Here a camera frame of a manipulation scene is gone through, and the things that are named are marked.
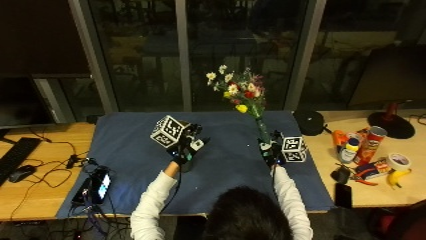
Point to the black computer mouse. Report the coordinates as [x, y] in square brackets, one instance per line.
[22, 172]

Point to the white marker cube glove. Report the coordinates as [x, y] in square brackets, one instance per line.
[294, 149]
[168, 131]

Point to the black keyboard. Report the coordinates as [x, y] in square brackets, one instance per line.
[18, 155]

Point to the mixed flower bouquet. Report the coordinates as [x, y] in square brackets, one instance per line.
[248, 93]

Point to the smartphone with lit screen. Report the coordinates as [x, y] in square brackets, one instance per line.
[102, 185]

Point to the monitor with red stand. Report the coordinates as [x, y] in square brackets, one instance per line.
[393, 123]

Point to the white marker cube right glove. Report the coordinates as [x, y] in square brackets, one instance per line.
[294, 149]

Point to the red chips can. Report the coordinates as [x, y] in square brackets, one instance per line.
[371, 146]

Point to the white marker cube left glove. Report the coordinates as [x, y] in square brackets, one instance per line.
[168, 131]

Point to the person's left hand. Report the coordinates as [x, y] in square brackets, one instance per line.
[188, 146]

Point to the white bottle with blue cap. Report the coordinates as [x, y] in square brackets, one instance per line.
[350, 151]

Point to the yellow banana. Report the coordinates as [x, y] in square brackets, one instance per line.
[396, 178]

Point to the orange plastic bottle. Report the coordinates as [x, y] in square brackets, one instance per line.
[340, 138]

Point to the blue table cloth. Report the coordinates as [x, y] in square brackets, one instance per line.
[134, 150]

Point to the black power bank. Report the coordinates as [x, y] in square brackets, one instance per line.
[82, 191]

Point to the dark computer monitor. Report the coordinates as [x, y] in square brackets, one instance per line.
[22, 103]

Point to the white tape roll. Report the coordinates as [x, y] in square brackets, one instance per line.
[399, 161]

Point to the person's right hand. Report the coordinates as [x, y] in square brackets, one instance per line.
[270, 151]

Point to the black smartphone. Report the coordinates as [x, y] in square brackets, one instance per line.
[343, 195]

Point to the colourful snack packet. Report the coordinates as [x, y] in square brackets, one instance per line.
[371, 170]

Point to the red bag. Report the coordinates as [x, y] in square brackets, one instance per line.
[400, 221]

